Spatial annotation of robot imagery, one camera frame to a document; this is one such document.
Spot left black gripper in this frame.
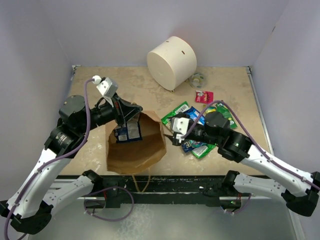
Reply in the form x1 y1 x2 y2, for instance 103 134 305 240
78 92 143 134

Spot large green chips bag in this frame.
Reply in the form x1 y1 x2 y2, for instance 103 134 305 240
161 101 216 159

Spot blue salt vinegar chips bag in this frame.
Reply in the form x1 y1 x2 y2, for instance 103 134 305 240
181 140 194 153

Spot teal snack packet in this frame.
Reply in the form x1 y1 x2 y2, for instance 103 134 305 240
191 141 215 151

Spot small yellow green snack packet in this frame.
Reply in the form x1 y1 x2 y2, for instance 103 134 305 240
205 106 217 114

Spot red snack packet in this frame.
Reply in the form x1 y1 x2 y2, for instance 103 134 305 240
194 90 214 104

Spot brown paper bag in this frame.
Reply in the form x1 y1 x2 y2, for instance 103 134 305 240
104 101 168 195

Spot dark blue snack bag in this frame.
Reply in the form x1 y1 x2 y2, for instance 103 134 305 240
184 106 205 125

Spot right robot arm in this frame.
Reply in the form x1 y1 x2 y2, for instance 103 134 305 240
168 112 320 217

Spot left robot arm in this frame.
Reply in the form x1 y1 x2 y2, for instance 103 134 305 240
0 94 143 235

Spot dark blue chips bag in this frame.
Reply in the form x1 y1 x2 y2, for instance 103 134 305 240
113 113 143 144

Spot clear tape roll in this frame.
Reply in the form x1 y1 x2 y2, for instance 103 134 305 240
188 72 207 89

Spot white cylindrical container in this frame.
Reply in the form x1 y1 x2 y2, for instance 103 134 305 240
146 36 197 91

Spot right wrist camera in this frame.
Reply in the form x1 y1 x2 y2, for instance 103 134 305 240
170 117 190 142

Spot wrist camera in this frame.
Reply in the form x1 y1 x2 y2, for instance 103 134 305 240
170 117 190 142
92 75 118 107

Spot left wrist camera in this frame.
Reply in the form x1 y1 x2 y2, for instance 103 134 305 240
92 75 118 107

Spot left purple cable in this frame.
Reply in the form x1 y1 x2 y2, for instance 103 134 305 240
5 78 97 240

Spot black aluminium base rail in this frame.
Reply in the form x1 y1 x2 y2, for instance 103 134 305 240
49 174 276 210

